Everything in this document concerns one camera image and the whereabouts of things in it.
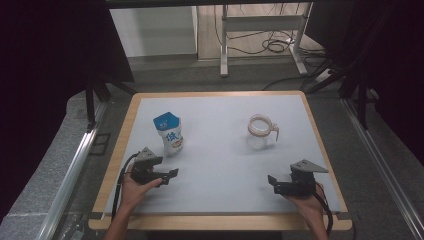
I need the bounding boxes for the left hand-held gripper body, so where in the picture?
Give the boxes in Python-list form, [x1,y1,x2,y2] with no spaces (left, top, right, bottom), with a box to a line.
[129,146,170,185]

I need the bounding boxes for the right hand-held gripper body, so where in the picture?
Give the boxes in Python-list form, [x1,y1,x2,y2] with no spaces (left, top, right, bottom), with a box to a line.
[281,159,329,198]

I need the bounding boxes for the white blue-topped salt bag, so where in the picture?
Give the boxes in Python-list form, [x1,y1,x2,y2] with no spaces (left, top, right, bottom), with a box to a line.
[152,111,185,158]

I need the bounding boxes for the clear glass jar beige rim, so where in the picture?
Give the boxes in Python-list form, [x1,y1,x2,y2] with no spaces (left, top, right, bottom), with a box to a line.
[245,113,280,151]

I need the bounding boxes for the person's right hand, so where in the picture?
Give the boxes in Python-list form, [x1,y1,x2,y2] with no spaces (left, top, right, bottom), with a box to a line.
[286,183,325,219]

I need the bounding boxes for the person's left hand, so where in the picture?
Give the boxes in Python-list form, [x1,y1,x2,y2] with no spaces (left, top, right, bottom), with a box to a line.
[119,173,163,209]

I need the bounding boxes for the white table mat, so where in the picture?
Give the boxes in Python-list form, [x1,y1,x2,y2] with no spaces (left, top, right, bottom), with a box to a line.
[104,94,343,215]

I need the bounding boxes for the black tripod legs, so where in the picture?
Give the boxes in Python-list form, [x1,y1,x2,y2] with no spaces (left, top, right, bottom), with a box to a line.
[84,77,138,132]
[299,56,380,131]

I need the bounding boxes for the white panel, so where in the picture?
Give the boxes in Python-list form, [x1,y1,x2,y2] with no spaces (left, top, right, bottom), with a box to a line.
[109,5,200,58]

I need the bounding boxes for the black curtain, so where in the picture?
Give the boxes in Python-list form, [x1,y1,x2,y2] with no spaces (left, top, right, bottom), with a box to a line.
[304,0,424,166]
[0,0,135,221]

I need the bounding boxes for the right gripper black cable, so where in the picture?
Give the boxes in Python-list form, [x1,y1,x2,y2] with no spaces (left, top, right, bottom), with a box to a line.
[313,183,334,236]

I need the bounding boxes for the aluminium rail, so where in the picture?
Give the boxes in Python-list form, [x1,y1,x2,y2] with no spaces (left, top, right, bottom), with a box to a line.
[35,99,108,240]
[342,98,424,240]

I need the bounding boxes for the black floor cable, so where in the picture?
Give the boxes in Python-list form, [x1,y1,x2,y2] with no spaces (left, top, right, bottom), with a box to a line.
[262,75,305,92]

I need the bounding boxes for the coiled black floor cables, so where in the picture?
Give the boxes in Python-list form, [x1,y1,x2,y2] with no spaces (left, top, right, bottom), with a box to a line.
[213,3,329,60]

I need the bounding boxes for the white metal desk frame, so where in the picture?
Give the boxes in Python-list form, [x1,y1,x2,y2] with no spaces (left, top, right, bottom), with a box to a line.
[219,3,310,78]

